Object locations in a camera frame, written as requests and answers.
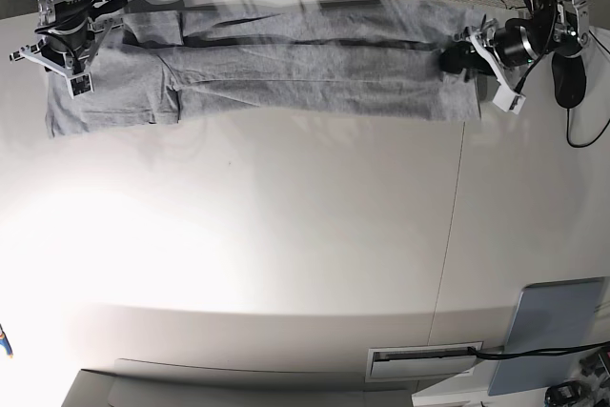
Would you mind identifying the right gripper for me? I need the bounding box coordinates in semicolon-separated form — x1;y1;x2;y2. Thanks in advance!
9;18;123;79

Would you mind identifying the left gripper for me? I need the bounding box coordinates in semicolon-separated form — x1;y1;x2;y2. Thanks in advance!
455;18;537;93

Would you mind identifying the grey T-shirt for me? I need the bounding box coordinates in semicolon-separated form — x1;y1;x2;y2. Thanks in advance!
46;0;483;137

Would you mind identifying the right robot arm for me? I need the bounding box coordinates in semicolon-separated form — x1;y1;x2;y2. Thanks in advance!
10;0;128;94

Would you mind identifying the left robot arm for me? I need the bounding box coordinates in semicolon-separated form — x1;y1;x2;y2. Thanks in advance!
439;0;590;109

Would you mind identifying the black computer mouse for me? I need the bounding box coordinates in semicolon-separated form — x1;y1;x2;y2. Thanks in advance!
551;53;587;110

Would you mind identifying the grey laptop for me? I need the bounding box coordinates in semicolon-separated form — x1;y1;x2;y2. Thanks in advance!
487;277;605;397

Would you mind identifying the blue orange tool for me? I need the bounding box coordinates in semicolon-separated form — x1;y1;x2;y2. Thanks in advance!
0;326;13;357

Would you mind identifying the black device blue trim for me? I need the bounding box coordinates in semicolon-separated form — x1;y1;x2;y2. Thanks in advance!
544;380;590;407

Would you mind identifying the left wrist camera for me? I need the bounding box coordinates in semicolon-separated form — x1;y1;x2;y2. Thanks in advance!
492;86;526;114

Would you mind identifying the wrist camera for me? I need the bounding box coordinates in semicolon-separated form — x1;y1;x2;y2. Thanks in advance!
492;86;526;114
67;72;94;98

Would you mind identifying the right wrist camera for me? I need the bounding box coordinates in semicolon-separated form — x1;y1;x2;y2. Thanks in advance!
67;72;94;98

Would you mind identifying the black mouse cable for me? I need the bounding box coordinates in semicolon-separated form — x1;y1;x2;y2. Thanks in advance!
565;106;610;149

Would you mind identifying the black laptop cable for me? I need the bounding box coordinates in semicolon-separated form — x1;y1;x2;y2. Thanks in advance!
467;342;610;360

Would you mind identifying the white table cable tray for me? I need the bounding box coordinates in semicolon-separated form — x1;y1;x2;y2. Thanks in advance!
365;341;482;382

